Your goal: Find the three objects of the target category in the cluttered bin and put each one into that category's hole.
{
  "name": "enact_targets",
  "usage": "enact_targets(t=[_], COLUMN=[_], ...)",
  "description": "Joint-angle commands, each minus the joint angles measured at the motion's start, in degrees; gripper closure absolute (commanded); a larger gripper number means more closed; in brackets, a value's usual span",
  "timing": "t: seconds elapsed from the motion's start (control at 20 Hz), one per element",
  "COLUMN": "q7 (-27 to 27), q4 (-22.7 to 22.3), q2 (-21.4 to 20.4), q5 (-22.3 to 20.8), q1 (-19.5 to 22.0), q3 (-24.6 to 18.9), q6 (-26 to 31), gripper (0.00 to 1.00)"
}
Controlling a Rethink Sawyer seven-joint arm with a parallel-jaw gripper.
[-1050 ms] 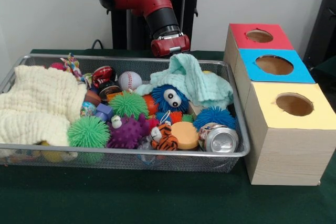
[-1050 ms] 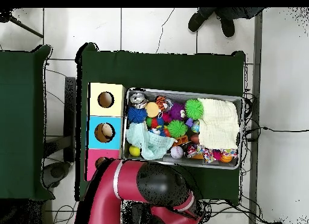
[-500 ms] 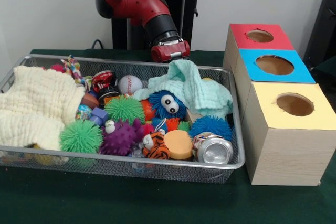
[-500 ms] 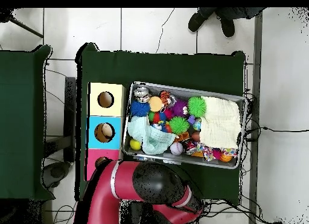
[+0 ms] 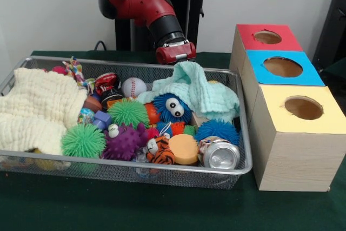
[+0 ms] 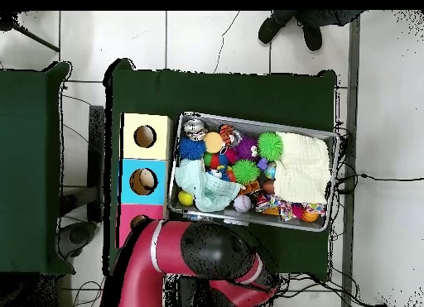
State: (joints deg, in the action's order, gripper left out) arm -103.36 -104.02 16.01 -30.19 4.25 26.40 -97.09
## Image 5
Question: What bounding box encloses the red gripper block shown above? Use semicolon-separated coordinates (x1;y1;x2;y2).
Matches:
155;41;197;66

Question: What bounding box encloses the white baseball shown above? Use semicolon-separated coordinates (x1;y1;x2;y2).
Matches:
121;77;148;98

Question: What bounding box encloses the light blue waffle cloth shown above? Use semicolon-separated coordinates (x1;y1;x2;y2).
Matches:
137;61;241;122

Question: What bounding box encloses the wooden box with three holes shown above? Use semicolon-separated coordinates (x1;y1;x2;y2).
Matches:
229;24;346;192

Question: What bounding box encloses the blue spiky ball with eyes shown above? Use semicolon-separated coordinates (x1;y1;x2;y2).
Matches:
152;93;193;123

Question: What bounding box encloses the green spiky toy with eyes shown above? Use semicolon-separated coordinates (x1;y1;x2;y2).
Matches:
107;97;151;129

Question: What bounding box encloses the blue spiky rubber ball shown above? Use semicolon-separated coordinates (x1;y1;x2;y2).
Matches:
194;118;241;147

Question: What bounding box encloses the orange round sponge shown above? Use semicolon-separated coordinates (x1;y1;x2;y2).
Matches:
168;133;199;166

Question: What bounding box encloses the tiger plush toy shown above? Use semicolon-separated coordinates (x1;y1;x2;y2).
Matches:
145;135;176;166

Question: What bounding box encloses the purple spiky toy with eyes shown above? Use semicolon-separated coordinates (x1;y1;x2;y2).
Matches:
102;122;149;161

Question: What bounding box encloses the crushed silver drink can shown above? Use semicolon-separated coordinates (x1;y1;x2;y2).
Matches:
197;136;241;169

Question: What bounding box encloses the green spiky rubber ball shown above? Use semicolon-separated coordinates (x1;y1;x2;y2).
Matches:
61;123;107;159

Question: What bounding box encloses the cream waffle cloth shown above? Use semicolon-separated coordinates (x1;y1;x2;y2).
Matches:
0;67;88;156

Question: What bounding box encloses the dark green table cloth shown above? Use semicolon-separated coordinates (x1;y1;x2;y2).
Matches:
0;49;346;231

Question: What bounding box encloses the black stand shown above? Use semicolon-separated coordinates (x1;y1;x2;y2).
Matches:
312;0;346;74

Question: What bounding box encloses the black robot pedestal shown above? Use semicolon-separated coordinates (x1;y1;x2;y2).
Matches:
113;0;218;52

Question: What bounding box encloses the shallow wire mesh bin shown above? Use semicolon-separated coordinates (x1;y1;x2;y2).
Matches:
0;55;254;190

